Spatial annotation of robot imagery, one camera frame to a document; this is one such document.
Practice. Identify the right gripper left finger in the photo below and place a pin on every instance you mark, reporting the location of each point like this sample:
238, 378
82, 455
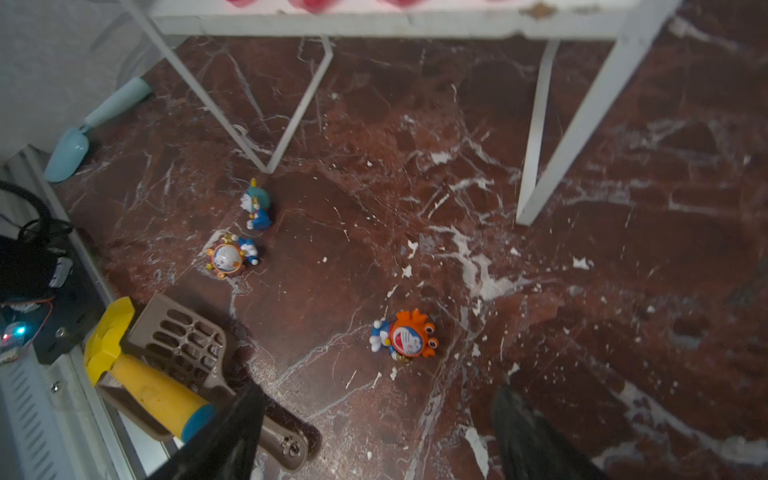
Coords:
226, 447

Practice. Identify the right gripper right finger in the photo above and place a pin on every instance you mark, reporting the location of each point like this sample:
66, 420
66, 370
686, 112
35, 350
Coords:
530, 447

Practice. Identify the orange blue cat figurine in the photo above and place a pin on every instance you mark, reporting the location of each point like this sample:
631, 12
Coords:
410, 335

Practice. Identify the pink pig toy pair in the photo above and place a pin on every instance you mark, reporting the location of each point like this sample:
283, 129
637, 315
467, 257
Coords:
240, 2

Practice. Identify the white two-tier shelf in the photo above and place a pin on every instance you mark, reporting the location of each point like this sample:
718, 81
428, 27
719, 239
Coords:
515, 89

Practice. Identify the yellow toy shovel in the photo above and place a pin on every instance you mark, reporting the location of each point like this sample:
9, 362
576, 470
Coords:
182, 412

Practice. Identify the brown slotted spatula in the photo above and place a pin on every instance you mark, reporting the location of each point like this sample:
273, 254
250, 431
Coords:
180, 343

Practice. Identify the small figurine left lower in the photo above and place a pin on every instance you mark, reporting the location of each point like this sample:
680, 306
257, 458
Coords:
230, 255

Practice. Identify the blue figurine left upper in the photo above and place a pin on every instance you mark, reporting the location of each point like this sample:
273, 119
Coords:
256, 202

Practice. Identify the light blue round object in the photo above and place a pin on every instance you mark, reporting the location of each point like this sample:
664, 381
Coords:
74, 143

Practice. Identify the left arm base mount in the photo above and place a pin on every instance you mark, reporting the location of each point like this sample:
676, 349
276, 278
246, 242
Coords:
47, 303

